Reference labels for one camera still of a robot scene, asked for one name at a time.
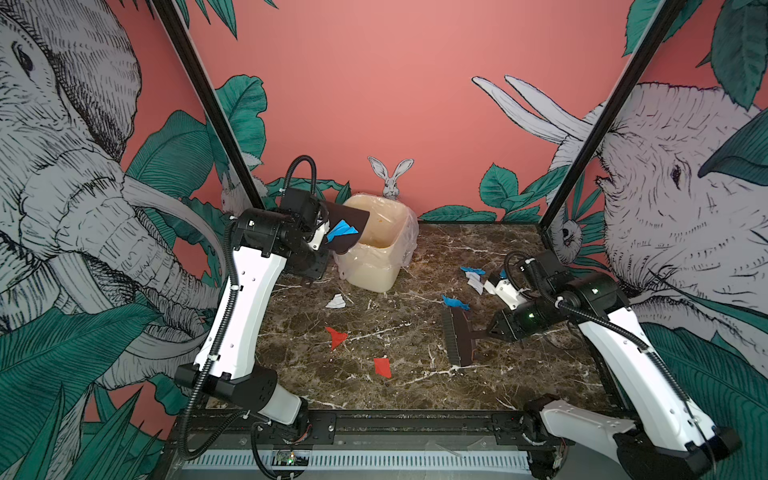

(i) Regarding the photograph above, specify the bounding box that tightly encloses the red paper scrap left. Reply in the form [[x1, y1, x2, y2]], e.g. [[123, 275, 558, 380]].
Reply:
[[325, 327, 348, 350]]

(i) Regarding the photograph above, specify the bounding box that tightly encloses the white paper scrap left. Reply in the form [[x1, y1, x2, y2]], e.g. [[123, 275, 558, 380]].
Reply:
[[326, 294, 346, 309]]

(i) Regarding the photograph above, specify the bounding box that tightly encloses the white paper scrap back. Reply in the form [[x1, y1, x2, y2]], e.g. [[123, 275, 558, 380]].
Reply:
[[465, 271, 484, 295]]

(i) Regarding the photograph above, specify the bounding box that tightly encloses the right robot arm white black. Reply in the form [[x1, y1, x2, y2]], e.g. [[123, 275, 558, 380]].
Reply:
[[484, 251, 742, 479]]

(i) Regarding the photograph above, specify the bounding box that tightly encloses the black left frame post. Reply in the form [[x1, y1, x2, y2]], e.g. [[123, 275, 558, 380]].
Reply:
[[151, 0, 265, 210]]

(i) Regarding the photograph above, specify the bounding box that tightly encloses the dark brown hand brush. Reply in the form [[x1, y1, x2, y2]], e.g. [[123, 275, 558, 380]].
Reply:
[[443, 307, 488, 367]]

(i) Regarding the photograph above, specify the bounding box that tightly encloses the red paper scrap front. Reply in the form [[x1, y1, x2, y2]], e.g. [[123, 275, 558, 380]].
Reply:
[[374, 358, 392, 379]]

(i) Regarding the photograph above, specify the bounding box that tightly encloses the small green circuit board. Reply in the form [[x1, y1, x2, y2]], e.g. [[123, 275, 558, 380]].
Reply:
[[272, 450, 310, 469]]

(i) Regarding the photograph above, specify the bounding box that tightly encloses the blue paper scrap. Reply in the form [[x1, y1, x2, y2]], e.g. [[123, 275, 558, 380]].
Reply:
[[460, 267, 486, 276], [326, 220, 359, 242], [442, 295, 471, 311]]

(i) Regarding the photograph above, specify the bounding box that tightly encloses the red paper scrap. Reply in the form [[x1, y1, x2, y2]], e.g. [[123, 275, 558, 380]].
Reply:
[[325, 327, 348, 350], [374, 358, 392, 379]]

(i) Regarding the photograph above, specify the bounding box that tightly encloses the white perforated vent strip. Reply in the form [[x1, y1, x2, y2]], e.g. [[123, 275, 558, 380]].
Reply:
[[181, 449, 532, 473]]

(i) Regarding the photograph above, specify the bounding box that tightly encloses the white paper scrap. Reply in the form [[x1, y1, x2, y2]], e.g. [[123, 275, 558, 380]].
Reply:
[[326, 294, 346, 309], [465, 271, 484, 295]]

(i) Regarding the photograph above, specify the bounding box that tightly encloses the dark brown dustpan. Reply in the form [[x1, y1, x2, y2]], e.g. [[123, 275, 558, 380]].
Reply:
[[321, 201, 370, 255]]

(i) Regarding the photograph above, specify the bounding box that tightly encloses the blue paper scrap back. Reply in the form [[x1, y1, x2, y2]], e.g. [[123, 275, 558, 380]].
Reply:
[[460, 267, 486, 276]]

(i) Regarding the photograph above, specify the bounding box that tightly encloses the cream plastic trash bin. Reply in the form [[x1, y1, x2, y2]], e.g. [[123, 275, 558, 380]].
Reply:
[[332, 193, 418, 294]]

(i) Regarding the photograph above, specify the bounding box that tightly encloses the black frame post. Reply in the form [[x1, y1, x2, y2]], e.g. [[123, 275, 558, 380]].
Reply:
[[151, 0, 265, 210], [537, 0, 686, 234]]

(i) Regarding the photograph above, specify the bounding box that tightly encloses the clear plastic bin liner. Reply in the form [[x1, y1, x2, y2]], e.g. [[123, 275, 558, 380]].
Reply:
[[332, 193, 421, 283]]

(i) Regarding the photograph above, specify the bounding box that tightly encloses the black right frame post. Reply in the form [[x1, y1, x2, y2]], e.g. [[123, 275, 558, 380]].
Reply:
[[537, 0, 686, 234]]

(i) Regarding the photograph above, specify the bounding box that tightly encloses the black front mounting rail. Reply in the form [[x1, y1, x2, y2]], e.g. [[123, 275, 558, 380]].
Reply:
[[149, 409, 625, 480]]

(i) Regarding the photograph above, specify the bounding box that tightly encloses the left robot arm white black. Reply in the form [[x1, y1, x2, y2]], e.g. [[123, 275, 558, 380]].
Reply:
[[175, 155, 330, 428]]

